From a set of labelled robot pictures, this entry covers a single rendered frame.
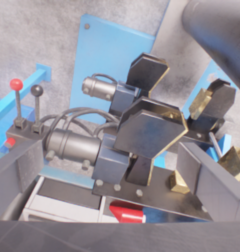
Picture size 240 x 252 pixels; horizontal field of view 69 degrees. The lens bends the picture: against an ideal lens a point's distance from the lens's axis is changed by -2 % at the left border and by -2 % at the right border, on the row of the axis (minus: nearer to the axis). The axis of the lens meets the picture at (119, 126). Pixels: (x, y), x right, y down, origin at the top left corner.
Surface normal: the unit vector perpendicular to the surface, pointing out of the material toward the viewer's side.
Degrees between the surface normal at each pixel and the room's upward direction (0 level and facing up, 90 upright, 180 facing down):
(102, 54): 0
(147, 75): 0
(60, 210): 90
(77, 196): 90
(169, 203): 90
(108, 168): 0
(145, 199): 90
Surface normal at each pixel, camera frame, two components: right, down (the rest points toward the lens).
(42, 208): 0.27, -0.73
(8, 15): -0.11, 0.62
